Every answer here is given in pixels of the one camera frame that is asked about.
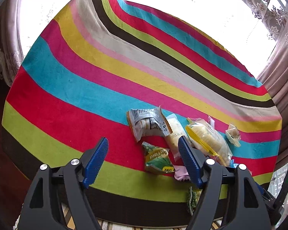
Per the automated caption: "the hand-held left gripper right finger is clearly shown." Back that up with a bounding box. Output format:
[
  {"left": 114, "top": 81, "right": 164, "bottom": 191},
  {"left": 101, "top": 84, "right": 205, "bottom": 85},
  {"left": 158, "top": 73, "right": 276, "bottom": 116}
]
[{"left": 178, "top": 135, "right": 271, "bottom": 230}]

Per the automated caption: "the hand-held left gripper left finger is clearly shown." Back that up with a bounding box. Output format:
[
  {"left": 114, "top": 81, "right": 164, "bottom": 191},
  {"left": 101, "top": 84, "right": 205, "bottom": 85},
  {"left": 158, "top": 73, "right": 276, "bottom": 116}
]
[{"left": 18, "top": 136, "right": 109, "bottom": 230}]

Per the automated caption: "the small clear white snack packet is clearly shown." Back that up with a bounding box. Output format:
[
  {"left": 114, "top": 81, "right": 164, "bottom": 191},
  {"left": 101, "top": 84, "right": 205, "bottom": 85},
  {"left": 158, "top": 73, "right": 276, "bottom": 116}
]
[{"left": 225, "top": 123, "right": 242, "bottom": 147}]

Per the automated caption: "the small light pink snack packet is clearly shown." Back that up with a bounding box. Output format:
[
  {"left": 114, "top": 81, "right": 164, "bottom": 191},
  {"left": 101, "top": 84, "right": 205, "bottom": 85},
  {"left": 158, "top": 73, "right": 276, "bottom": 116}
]
[{"left": 174, "top": 165, "right": 190, "bottom": 181}]

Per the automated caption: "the clear yellow-edged cracker packet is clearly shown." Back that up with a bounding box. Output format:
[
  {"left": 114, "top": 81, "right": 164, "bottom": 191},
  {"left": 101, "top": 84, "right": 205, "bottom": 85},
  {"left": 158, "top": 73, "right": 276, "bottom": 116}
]
[{"left": 185, "top": 117, "right": 233, "bottom": 167}]

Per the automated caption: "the long cream snack packet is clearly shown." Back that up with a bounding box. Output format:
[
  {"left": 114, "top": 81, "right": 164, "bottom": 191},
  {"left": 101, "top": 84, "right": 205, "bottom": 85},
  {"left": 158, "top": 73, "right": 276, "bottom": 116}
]
[{"left": 164, "top": 114, "right": 186, "bottom": 161}]

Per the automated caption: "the green snack packet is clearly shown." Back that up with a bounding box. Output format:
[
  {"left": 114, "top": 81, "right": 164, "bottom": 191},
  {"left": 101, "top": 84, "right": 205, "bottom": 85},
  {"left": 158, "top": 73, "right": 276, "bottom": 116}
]
[{"left": 142, "top": 141, "right": 176, "bottom": 175}]

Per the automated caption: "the small green pea packet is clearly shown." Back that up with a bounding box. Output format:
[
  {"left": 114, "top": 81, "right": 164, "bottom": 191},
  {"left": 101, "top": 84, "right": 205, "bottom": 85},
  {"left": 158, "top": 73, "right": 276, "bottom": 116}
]
[{"left": 187, "top": 186, "right": 202, "bottom": 215}]

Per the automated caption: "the grey white snack packet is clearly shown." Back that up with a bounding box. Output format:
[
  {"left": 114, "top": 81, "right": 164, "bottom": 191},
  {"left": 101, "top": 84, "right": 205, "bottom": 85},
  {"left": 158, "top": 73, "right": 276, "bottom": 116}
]
[{"left": 126, "top": 105, "right": 170, "bottom": 143}]

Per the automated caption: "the rainbow striped blanket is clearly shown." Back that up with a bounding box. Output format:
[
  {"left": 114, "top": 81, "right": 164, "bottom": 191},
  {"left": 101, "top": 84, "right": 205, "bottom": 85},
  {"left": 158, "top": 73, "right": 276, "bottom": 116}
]
[{"left": 1, "top": 0, "right": 282, "bottom": 215}]

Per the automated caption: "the beige pleated curtain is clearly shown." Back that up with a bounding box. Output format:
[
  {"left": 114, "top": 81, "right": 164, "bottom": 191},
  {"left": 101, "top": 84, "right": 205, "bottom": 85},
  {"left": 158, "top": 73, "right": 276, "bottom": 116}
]
[
  {"left": 256, "top": 24, "right": 288, "bottom": 168},
  {"left": 0, "top": 0, "right": 27, "bottom": 87}
]

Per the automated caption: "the floral lace sheer curtain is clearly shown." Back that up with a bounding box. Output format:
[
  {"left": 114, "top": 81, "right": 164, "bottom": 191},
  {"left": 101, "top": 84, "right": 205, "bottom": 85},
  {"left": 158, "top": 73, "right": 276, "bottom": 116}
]
[{"left": 218, "top": 0, "right": 288, "bottom": 51}]

